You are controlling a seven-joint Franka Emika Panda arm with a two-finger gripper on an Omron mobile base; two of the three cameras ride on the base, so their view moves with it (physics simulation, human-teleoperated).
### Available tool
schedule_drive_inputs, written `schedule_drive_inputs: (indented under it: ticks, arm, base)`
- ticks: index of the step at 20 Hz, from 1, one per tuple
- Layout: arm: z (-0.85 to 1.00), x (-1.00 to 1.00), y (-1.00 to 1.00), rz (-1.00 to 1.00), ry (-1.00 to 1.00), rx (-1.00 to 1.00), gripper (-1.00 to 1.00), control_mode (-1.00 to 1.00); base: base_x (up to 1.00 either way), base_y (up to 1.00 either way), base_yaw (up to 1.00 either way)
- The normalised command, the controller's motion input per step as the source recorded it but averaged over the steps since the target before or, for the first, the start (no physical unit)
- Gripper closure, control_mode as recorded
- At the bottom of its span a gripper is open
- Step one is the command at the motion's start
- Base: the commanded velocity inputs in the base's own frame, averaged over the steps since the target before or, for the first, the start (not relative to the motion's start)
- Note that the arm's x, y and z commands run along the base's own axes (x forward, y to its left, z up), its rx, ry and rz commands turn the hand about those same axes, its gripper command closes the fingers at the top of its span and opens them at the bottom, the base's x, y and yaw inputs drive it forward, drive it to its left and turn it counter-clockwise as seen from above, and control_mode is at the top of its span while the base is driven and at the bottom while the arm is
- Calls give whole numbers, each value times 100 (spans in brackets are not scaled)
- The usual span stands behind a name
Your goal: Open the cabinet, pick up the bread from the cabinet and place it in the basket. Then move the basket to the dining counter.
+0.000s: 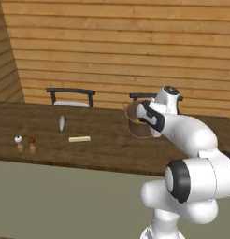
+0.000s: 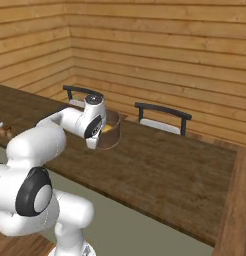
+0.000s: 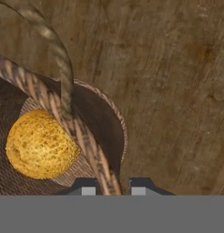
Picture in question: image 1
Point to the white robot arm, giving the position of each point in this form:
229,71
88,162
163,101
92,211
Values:
194,180

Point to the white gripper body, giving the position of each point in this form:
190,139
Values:
156,133

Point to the brown-topped wooden shaker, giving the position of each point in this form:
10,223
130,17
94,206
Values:
32,145

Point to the grey fish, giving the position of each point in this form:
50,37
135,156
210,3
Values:
62,123

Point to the white-topped wooden shaker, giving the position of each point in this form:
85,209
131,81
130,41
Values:
19,143

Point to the pale yellow stick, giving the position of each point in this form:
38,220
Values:
79,139

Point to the brown round pot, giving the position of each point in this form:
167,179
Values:
138,129

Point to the black chair with white seat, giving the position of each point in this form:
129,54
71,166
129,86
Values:
141,95
71,91

